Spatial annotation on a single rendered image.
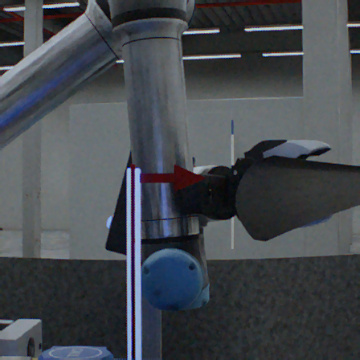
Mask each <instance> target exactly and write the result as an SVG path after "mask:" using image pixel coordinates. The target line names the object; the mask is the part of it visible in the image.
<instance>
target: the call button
mask: <svg viewBox="0 0 360 360"><path fill-rule="evenodd" d="M106 348H107V347H92V346H69V347H68V346H52V347H51V348H50V349H49V350H46V351H44V352H42V353H41V354H40V355H39V357H38V360H114V355H113V354H111V353H110V352H109V351H108V350H106Z"/></svg>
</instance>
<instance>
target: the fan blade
mask: <svg viewBox="0 0 360 360"><path fill-rule="evenodd" d="M235 202H236V208H237V212H238V215H239V219H240V221H241V223H242V224H243V228H245V230H246V231H247V233H248V234H249V235H250V236H251V237H252V238H253V239H254V240H258V241H264V242H267V241H269V240H270V239H273V238H276V237H277V236H279V235H282V234H284V233H286V232H288V231H291V230H293V229H296V228H297V227H300V226H303V225H305V224H307V223H311V222H312V221H315V220H317V219H322V218H325V217H327V216H330V215H334V214H337V213H338V212H341V211H345V210H348V209H350V208H352V207H356V206H359V205H360V166H354V165H347V164H339V163H332V162H319V161H308V160H301V159H295V158H290V157H280V156H275V155H274V156H271V157H266V158H261V159H258V160H256V161H255V162H254V163H253V164H252V165H251V166H250V167H249V168H248V169H247V171H246V174H245V175H244V176H243V178H242V180H241V182H240V183H239V186H238V189H237V192H236V199H235Z"/></svg>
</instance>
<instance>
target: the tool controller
mask: <svg viewBox="0 0 360 360"><path fill-rule="evenodd" d="M192 157H193V165H194V168H195V167H196V166H195V162H196V158H195V157H194V156H192ZM131 164H133V163H132V154H131V149H130V151H129V157H128V159H127V162H126V169H125V174H124V177H123V180H122V183H121V188H120V191H119V194H118V198H117V203H116V206H115V208H114V212H113V215H112V221H111V223H110V226H109V232H108V238H107V241H106V244H105V249H106V250H108V251H111V252H115V253H119V254H122V255H125V256H127V255H128V218H127V169H130V165H131Z"/></svg>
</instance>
